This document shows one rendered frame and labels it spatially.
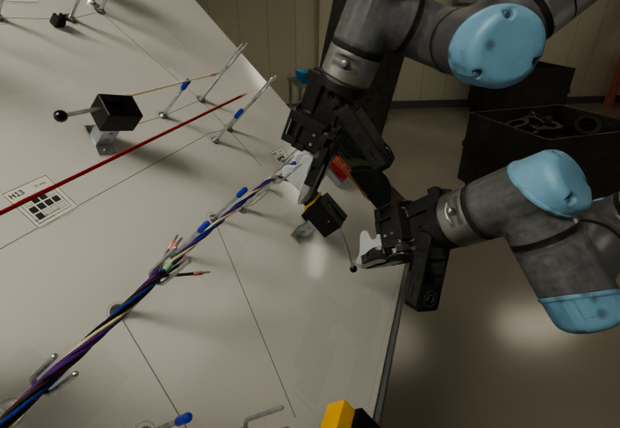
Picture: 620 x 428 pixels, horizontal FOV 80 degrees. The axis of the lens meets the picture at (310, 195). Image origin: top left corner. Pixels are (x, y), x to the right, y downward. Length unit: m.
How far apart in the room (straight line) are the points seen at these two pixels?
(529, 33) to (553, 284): 0.25
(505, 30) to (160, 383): 0.48
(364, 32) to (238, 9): 5.33
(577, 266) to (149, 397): 0.45
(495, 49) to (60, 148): 0.49
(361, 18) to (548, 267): 0.36
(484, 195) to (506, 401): 1.49
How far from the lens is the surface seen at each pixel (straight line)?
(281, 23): 5.82
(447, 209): 0.49
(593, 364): 2.22
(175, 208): 0.55
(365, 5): 0.51
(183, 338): 0.48
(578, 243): 0.47
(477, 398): 1.86
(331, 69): 0.53
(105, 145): 0.56
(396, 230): 0.56
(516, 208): 0.45
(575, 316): 0.49
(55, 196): 0.50
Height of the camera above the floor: 1.42
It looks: 27 degrees down
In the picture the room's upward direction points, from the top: straight up
